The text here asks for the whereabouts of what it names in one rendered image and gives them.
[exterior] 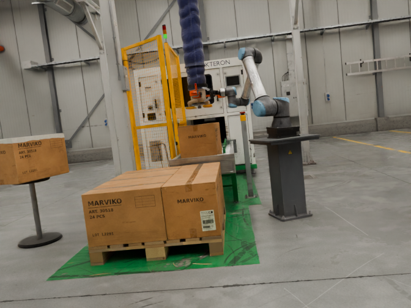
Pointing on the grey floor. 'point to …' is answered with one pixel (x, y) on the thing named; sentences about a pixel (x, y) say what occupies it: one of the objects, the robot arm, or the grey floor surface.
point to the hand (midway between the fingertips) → (202, 94)
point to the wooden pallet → (158, 247)
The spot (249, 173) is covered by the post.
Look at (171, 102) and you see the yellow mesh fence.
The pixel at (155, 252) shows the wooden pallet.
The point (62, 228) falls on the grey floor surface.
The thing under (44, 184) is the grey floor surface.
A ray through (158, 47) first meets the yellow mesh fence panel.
